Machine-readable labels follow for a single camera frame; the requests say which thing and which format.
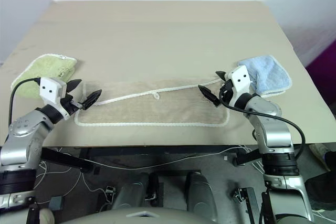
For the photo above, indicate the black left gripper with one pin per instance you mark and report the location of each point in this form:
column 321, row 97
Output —
column 71, row 104

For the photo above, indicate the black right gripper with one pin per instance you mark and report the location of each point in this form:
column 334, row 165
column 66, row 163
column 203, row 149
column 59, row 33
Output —
column 227, row 91

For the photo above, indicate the beige towel with white trim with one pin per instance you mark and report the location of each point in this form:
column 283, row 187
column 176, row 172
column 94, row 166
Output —
column 157, row 111

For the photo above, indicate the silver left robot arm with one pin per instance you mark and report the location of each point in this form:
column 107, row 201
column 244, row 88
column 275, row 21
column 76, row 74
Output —
column 18, row 134

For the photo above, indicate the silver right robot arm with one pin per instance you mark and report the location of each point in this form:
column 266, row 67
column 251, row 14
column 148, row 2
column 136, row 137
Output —
column 275, row 134

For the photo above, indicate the folded green towel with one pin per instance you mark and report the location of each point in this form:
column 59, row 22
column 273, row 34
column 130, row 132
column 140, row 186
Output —
column 47, row 66

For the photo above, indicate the folded blue towel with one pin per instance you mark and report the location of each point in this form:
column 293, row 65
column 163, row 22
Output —
column 270, row 74

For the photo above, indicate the grey robot leg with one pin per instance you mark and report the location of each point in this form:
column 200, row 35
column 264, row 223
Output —
column 134, row 190
column 200, row 192

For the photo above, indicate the purple panel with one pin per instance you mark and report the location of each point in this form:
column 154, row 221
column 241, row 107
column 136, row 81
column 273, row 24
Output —
column 325, row 77

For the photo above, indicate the white shoe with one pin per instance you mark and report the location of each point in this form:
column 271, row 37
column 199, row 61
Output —
column 319, row 153

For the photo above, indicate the beige rounded object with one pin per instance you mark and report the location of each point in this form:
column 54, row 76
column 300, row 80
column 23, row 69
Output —
column 47, row 216

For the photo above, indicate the grey robot torso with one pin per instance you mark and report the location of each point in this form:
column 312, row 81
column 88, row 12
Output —
column 147, row 216

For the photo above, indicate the black bag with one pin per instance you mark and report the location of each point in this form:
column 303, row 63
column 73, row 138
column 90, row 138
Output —
column 321, row 190

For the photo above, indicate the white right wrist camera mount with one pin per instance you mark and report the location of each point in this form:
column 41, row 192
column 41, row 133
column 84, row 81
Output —
column 241, row 78

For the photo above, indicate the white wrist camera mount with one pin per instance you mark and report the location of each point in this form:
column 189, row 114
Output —
column 51, row 90
column 241, row 78

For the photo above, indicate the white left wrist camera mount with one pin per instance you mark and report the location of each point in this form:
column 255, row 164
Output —
column 51, row 90

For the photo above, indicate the black table frame brace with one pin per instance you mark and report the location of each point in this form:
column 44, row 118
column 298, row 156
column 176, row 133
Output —
column 68, row 159
column 246, row 158

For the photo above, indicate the black table frame crossbar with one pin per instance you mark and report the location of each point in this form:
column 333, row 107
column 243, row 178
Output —
column 162, row 150

